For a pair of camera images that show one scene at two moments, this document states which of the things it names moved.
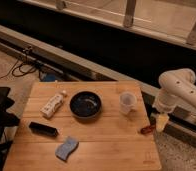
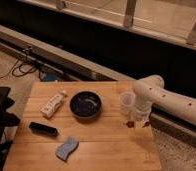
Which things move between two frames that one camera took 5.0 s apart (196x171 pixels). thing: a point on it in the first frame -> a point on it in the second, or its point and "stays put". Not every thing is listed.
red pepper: [145, 129] -> [131, 124]
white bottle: [53, 104] stays put
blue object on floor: [48, 77] stays put
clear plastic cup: [126, 101] stays put
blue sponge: [64, 150] stays put
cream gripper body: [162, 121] -> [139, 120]
